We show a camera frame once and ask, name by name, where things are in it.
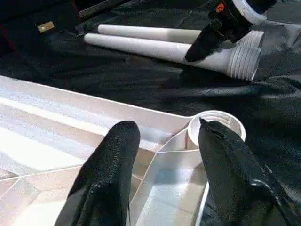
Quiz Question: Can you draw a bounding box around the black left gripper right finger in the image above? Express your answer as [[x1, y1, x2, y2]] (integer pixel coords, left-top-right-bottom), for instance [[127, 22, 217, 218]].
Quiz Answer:
[[198, 117, 301, 226]]

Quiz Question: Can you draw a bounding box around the small tan label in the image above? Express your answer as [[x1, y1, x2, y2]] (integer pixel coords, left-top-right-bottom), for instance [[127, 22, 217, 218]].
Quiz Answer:
[[37, 21, 55, 33]]

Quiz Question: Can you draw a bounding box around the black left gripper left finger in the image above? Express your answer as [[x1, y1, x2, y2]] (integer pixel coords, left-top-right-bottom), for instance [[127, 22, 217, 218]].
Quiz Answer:
[[66, 120, 142, 226]]

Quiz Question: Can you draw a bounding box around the white plastic table top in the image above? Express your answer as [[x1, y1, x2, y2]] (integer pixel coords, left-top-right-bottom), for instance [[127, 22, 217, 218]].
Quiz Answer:
[[0, 75, 247, 226]]

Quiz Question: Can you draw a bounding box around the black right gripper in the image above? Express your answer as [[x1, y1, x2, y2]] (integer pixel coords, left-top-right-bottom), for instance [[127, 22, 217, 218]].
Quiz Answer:
[[184, 0, 254, 64]]

